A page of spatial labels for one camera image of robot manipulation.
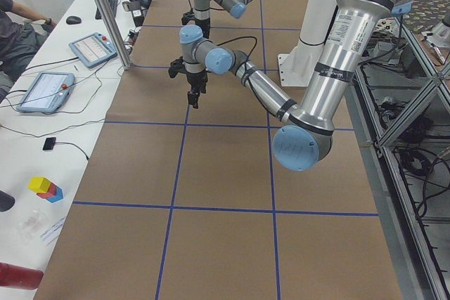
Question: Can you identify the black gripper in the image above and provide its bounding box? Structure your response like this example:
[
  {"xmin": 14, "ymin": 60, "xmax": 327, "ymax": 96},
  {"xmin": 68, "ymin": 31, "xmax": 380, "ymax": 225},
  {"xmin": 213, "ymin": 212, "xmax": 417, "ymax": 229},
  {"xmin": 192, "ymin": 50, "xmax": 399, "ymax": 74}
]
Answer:
[
  {"xmin": 181, "ymin": 10, "xmax": 210, "ymax": 39},
  {"xmin": 186, "ymin": 70, "xmax": 208, "ymax": 109}
]

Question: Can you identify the brown paper table mat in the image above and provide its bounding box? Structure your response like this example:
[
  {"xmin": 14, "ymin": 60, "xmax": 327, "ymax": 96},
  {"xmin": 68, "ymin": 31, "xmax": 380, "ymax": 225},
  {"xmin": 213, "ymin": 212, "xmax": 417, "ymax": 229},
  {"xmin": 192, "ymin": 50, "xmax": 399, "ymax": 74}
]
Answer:
[{"xmin": 36, "ymin": 0, "xmax": 401, "ymax": 299}]

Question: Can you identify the far blue teach pendant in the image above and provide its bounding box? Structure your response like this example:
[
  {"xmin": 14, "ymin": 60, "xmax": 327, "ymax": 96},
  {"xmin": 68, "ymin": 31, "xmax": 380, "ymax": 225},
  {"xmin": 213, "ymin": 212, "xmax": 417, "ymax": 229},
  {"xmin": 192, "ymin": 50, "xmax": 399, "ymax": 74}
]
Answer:
[{"xmin": 68, "ymin": 32, "xmax": 117, "ymax": 68}]

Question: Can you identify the blue teach pendant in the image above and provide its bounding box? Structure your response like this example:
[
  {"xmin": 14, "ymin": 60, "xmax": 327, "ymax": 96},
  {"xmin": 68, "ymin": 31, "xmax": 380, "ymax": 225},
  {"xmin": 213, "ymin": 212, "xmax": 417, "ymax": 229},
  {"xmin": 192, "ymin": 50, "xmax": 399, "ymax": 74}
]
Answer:
[
  {"xmin": 16, "ymin": 72, "xmax": 75, "ymax": 114},
  {"xmin": 68, "ymin": 32, "xmax": 117, "ymax": 68}
]

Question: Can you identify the black computer mouse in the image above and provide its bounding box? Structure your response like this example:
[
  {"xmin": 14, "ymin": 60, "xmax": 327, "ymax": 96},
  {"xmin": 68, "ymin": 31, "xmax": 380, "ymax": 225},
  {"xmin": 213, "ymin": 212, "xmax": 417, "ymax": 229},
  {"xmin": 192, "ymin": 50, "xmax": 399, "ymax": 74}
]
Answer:
[{"xmin": 66, "ymin": 15, "xmax": 82, "ymax": 25}]

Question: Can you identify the near blue teach pendant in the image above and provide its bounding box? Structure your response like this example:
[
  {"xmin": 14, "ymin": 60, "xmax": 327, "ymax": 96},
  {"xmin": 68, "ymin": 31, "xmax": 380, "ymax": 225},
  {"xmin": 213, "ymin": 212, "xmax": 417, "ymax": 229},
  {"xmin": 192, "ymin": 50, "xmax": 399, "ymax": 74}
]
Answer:
[{"xmin": 16, "ymin": 72, "xmax": 75, "ymax": 114}]

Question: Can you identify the small black box device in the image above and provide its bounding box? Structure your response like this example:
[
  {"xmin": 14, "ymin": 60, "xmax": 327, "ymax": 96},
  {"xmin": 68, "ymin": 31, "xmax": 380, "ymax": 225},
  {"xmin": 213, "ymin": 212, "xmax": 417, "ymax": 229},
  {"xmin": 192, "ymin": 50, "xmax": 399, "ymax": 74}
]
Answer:
[{"xmin": 42, "ymin": 137, "xmax": 56, "ymax": 151}]

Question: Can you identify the blue toy block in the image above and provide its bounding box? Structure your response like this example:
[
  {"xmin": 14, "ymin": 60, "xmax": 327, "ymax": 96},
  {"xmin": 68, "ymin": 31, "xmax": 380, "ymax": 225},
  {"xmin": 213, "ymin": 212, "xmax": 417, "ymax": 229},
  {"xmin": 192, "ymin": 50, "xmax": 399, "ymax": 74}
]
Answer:
[{"xmin": 46, "ymin": 187, "xmax": 63, "ymax": 203}]

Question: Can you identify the red toy block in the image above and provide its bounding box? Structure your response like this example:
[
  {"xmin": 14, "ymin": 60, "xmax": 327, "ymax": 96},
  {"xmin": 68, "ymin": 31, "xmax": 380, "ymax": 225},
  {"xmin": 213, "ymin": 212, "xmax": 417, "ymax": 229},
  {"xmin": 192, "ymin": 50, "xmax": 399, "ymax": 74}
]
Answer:
[{"xmin": 37, "ymin": 183, "xmax": 58, "ymax": 200}]

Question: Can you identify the yellow toy block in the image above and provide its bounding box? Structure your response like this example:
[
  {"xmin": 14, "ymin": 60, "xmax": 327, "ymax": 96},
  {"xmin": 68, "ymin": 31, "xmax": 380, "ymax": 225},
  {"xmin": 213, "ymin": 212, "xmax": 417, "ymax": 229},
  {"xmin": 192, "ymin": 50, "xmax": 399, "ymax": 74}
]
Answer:
[{"xmin": 28, "ymin": 176, "xmax": 51, "ymax": 193}]

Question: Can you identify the seated person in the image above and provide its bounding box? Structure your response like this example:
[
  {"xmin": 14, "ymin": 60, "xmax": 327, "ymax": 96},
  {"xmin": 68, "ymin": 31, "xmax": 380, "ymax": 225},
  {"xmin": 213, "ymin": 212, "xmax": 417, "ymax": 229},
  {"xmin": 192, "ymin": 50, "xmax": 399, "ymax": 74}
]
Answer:
[{"xmin": 1, "ymin": 0, "xmax": 57, "ymax": 83}]

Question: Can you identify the clear plastic bag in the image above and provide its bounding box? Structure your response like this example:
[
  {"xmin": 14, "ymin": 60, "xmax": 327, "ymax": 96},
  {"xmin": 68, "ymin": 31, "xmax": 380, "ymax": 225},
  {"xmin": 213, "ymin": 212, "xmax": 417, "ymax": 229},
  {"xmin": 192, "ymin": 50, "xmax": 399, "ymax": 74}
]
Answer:
[{"xmin": 17, "ymin": 209, "xmax": 48, "ymax": 243}]

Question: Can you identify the red cylinder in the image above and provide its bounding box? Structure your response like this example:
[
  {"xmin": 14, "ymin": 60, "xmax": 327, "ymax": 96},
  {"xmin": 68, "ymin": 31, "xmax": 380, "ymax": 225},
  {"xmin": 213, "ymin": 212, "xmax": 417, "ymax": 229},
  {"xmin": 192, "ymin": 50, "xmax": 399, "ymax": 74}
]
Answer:
[{"xmin": 1, "ymin": 263, "xmax": 44, "ymax": 290}]

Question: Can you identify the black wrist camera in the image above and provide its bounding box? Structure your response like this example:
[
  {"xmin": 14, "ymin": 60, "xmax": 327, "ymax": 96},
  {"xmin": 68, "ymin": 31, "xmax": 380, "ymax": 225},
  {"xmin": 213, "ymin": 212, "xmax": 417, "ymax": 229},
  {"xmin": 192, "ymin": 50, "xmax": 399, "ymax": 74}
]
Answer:
[{"xmin": 168, "ymin": 56, "xmax": 186, "ymax": 79}]

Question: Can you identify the aluminium camera post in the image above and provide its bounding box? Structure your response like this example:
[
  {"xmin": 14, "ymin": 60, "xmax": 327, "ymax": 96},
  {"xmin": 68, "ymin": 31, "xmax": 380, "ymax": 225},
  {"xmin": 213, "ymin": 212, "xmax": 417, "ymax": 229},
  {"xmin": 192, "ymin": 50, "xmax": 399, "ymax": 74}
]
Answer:
[{"xmin": 94, "ymin": 0, "xmax": 131, "ymax": 70}]

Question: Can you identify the aluminium frame rack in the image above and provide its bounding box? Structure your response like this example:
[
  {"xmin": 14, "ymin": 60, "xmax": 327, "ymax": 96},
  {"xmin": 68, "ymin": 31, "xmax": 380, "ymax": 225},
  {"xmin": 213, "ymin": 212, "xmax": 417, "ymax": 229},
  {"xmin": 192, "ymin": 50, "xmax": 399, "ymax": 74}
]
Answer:
[{"xmin": 347, "ymin": 18, "xmax": 449, "ymax": 299}]

